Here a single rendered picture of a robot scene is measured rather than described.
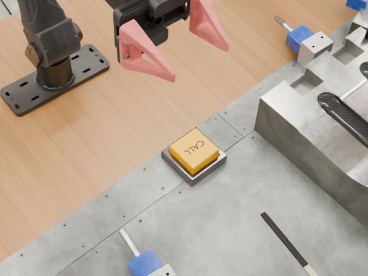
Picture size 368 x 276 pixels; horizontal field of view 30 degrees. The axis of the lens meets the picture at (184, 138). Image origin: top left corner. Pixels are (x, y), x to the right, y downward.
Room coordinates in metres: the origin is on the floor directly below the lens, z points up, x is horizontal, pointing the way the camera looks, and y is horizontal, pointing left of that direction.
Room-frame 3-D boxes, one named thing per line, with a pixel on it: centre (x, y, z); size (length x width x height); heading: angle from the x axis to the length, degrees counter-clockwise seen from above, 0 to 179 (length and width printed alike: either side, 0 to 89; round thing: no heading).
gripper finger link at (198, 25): (0.57, 0.00, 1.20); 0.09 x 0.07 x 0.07; 41
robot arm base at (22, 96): (0.81, 0.24, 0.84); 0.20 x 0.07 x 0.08; 131
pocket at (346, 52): (0.84, -0.28, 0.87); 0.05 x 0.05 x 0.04; 44
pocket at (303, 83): (0.77, -0.20, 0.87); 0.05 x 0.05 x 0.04; 44
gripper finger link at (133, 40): (0.54, 0.03, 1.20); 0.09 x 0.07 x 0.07; 41
